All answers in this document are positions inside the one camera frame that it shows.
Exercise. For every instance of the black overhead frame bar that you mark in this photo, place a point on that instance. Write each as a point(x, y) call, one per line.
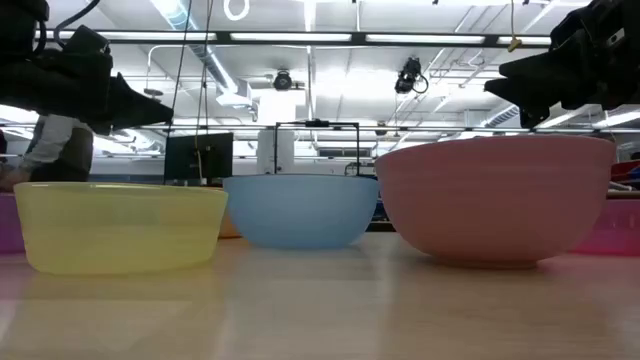
point(357, 38)

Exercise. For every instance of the light blue plastic bowl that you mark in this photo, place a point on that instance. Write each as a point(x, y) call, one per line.
point(300, 212)

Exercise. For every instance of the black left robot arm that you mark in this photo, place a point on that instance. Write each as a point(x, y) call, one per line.
point(20, 25)

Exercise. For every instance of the magenta plastic bin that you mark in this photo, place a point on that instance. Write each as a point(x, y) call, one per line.
point(615, 227)
point(9, 225)

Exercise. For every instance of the yellow hanging tag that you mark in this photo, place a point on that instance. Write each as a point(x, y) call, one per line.
point(514, 44)

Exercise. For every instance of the person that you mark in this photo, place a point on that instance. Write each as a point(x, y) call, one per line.
point(55, 145)

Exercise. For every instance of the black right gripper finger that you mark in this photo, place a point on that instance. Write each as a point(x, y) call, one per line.
point(530, 65)
point(525, 97)

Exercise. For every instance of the large pink plastic bowl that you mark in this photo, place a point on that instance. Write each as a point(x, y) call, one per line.
point(495, 200)

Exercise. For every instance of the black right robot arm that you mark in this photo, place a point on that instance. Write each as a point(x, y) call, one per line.
point(631, 12)

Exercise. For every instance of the white room column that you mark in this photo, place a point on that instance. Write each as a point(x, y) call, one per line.
point(275, 145)

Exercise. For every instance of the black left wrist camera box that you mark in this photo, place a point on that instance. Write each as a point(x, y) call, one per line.
point(87, 40)

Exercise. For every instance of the red container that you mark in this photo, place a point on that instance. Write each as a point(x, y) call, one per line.
point(626, 170)

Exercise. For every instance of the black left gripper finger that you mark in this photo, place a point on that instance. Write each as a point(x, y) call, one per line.
point(135, 107)

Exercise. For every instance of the translucent yellow plastic bowl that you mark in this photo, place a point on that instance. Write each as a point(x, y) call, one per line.
point(120, 230)

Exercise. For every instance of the black computer monitor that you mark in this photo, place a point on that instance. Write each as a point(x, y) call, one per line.
point(200, 157)

